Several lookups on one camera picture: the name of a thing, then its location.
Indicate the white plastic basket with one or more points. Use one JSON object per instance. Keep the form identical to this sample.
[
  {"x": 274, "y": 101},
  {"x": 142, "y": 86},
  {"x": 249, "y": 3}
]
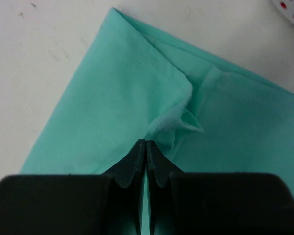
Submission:
[{"x": 286, "y": 8}]

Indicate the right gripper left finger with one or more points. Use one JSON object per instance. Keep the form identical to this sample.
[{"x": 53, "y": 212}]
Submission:
[{"x": 105, "y": 204}]

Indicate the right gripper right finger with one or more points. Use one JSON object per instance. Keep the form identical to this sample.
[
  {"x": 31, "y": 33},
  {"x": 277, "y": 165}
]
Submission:
[{"x": 183, "y": 203}]

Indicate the mint green t shirt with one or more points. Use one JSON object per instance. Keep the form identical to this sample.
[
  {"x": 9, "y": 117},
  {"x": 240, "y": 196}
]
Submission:
[{"x": 205, "y": 114}]

